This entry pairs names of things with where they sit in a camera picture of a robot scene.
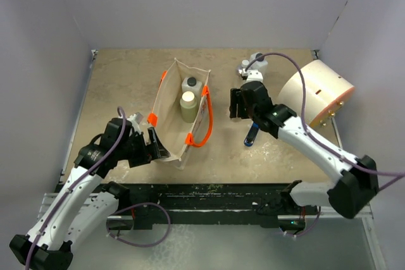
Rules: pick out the white bottle black cap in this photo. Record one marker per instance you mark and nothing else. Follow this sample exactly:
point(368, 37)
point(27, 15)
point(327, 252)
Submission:
point(191, 84)

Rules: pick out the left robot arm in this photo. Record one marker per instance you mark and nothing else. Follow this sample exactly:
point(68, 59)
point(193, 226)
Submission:
point(50, 243)

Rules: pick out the green bottle cream cap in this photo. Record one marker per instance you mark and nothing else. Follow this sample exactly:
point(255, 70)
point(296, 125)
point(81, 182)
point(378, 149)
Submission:
point(188, 106)

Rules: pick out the white square bottle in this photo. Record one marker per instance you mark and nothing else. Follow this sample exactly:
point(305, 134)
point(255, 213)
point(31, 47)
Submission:
point(261, 64)

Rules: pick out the canvas tote bag orange handles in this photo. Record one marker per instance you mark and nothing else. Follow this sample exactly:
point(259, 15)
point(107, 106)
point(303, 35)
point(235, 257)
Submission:
point(177, 136)

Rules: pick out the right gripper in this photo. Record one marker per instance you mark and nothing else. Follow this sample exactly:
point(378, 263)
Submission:
point(236, 98)

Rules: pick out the clear bottle silver cap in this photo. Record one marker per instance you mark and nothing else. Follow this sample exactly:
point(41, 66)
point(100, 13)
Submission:
point(241, 69)

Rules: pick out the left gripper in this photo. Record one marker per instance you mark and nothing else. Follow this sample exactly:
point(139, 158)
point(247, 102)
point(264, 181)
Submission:
point(148, 152)

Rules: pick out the white cylindrical container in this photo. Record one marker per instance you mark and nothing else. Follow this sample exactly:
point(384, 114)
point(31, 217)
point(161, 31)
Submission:
point(326, 93)

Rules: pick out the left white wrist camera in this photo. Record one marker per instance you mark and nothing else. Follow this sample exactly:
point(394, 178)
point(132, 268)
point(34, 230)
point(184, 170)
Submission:
point(136, 121)

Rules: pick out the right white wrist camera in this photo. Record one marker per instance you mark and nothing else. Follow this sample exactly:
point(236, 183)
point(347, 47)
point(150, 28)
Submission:
point(251, 76)

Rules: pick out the blue stapler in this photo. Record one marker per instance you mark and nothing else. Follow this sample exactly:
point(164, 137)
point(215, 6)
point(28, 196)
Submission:
point(251, 135)

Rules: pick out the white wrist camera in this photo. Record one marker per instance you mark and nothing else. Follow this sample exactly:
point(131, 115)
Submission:
point(251, 76)
point(136, 121)

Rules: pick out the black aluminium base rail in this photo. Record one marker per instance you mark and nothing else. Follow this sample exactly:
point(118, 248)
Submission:
point(258, 204)

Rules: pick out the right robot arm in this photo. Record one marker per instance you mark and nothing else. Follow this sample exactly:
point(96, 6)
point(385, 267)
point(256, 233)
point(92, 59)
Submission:
point(353, 181)

